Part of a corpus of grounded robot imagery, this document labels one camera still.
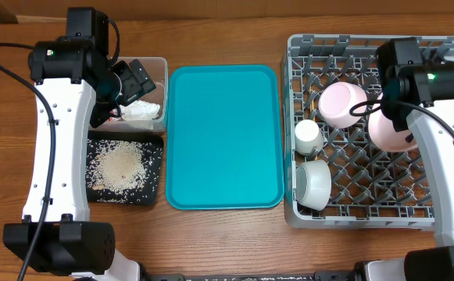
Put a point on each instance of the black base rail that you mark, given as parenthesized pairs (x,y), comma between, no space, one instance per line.
(325,275)

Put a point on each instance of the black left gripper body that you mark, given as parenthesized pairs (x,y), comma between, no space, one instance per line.
(122,87)

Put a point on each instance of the large pink plate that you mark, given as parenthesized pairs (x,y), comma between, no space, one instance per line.
(384,137)

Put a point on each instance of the red snack wrapper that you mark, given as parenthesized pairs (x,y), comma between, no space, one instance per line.
(115,113)

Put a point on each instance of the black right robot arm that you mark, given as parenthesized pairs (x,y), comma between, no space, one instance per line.
(418,95)

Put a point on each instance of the grey dishwasher rack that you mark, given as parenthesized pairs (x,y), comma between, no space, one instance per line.
(370,188)

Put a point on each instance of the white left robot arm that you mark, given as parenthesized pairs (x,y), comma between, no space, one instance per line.
(78,82)

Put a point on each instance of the cooked white rice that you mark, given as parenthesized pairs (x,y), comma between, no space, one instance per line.
(119,166)

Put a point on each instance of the teal serving tray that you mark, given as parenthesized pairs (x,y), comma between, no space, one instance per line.
(224,147)

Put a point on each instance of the grey rice bowl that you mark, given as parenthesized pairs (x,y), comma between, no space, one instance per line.
(313,184)

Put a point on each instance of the black food waste tray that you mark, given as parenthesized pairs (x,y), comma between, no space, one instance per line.
(152,195)

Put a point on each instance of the small pink bowl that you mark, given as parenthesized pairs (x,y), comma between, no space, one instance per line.
(337,100)

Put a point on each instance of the white paper cup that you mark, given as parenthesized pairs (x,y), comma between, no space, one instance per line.
(308,137)

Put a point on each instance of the clear plastic waste bin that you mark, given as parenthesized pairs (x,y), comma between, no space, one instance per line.
(157,69)

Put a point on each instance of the white napkin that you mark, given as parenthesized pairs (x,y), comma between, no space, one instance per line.
(140,110)

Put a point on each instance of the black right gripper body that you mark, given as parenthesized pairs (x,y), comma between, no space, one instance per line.
(399,121)

